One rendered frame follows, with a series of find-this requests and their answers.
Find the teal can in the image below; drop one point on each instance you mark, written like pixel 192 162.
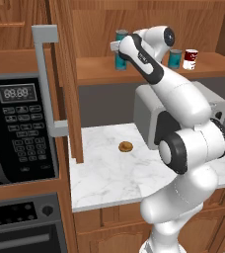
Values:
pixel 121 34
pixel 175 59
pixel 120 64

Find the silver toaster oven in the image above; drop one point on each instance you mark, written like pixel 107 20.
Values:
pixel 145 112

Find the black microwave oven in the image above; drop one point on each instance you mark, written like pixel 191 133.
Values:
pixel 19 131

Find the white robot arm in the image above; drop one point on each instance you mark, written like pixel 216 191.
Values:
pixel 183 99

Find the wooden cabinet door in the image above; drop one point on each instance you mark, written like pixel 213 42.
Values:
pixel 68 99

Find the brown round cookie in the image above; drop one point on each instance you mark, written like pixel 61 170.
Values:
pixel 125 147

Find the black and grey oven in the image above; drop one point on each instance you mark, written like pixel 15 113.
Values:
pixel 19 227

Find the black oven knob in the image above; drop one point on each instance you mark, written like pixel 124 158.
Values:
pixel 47 210

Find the wooden base cupboard run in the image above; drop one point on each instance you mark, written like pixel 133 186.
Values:
pixel 117 230

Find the red and white can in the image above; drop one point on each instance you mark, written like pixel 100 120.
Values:
pixel 190 59

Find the wooden cupboard door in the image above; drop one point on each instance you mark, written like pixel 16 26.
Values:
pixel 210 230
pixel 117 243

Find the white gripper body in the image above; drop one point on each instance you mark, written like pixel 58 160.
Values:
pixel 114 46

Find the wooden upper cabinet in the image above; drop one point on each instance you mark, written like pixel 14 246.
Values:
pixel 12 33

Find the wooden cabinet with shelf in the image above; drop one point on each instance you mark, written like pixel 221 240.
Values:
pixel 94 70

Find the wooden drawer front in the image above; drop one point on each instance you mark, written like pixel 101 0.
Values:
pixel 124 214

